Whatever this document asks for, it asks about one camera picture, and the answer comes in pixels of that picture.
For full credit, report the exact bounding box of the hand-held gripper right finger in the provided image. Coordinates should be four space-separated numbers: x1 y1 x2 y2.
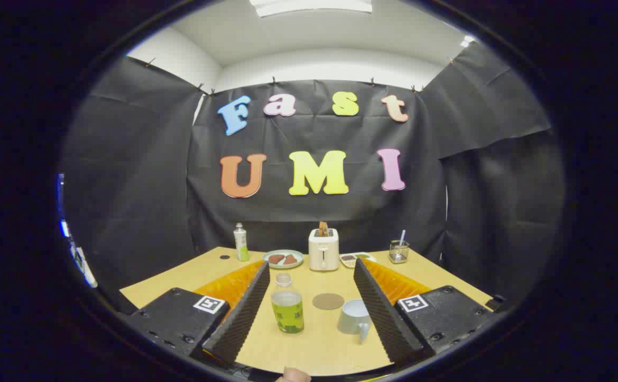
353 258 495 367

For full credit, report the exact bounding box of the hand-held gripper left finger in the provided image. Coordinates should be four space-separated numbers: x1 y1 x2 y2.
123 259 271 367

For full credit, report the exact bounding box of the pale grey cup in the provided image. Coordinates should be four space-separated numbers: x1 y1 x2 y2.
337 299 371 344

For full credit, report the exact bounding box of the green label juice bottle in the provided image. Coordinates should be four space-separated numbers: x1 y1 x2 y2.
271 273 305 335

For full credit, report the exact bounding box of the round brown coaster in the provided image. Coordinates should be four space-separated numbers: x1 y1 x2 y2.
312 293 345 311

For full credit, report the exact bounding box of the white bottle green label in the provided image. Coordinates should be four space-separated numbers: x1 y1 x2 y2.
233 222 250 262

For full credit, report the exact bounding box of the pale green plate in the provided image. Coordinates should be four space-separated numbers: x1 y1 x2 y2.
263 249 304 270

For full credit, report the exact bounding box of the white divided snack dish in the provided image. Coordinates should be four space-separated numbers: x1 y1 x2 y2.
339 251 377 268

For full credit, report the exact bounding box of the wooden table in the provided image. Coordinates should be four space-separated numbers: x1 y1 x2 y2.
119 246 495 376

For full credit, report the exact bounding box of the cream toaster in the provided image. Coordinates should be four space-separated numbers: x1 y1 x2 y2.
308 228 340 272

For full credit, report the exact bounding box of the black backdrop cloth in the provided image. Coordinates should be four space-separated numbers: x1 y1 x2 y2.
59 41 567 314

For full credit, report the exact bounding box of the long ceiling light panel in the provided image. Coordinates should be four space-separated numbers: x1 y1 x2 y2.
249 0 373 18

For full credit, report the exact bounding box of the wire mesh pen holder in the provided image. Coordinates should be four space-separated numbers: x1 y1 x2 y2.
388 240 411 264

